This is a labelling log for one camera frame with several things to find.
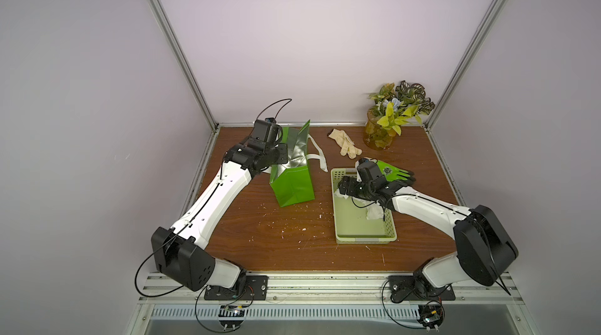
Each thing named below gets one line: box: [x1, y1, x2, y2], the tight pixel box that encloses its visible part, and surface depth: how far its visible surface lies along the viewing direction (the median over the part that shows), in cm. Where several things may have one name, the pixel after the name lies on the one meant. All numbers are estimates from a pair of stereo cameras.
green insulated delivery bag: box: [262, 119, 328, 208], surface depth 87 cm
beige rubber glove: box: [327, 128, 363, 159], surface depth 112 cm
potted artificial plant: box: [363, 80, 436, 151], surface depth 99 cm
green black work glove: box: [376, 160, 417, 183], surface depth 102 cm
